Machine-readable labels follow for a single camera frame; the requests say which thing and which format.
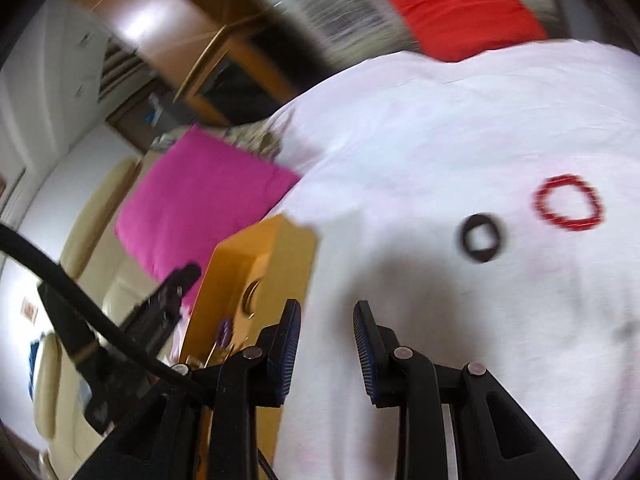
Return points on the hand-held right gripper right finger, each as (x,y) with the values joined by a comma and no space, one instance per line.
(362,355)

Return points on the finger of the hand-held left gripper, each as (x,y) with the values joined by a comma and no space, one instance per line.
(180,277)

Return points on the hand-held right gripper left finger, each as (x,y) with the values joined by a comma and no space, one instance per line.
(290,350)

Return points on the silver bangle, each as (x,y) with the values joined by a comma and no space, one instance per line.
(248,300)

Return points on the orange cardboard box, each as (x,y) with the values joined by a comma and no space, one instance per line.
(280,250)

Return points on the pink pillow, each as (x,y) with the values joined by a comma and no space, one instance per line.
(200,195)

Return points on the beige sofa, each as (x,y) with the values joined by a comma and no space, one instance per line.
(90,220)

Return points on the beige patterned cloth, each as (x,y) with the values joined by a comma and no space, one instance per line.
(250,135)

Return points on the white textured blanket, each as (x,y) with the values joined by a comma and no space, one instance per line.
(450,135)

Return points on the brown wooden cabinet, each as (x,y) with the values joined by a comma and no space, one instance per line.
(165,25)

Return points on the silver foil insulation mat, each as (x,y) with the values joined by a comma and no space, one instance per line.
(325,5)

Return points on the red pillow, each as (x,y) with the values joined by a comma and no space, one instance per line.
(460,5)

